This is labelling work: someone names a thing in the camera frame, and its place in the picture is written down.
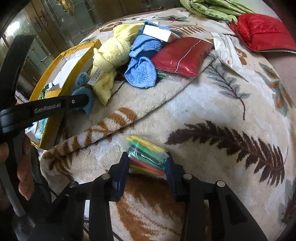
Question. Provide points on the red cloth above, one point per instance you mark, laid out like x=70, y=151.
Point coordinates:
x=182, y=55

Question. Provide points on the green quilt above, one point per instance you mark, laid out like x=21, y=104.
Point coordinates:
x=208, y=9

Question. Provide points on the yellow towel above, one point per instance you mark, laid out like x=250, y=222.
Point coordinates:
x=108, y=55

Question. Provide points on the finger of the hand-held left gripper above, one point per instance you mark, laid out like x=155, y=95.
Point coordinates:
x=77, y=102

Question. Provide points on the blue terry towel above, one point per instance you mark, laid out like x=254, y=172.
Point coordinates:
x=138, y=74

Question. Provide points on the yellow-trimmed storage bag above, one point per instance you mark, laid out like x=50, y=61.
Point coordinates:
x=57, y=76

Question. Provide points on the white box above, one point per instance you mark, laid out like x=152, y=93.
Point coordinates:
x=157, y=32

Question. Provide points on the multicoloured cloth packet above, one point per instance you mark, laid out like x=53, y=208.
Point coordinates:
x=148, y=155

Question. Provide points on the leaf-printed blanket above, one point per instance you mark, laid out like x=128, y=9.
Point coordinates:
x=208, y=97

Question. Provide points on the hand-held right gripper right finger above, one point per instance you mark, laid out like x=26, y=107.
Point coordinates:
x=171, y=176

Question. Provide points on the person's left hand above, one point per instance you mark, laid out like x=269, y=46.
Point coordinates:
x=24, y=176

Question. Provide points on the white plastic packet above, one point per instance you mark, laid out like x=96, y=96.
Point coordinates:
x=225, y=48

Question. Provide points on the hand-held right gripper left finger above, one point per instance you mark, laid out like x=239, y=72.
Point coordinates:
x=120, y=172

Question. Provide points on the small blue cloth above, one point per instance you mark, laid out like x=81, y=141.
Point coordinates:
x=81, y=80

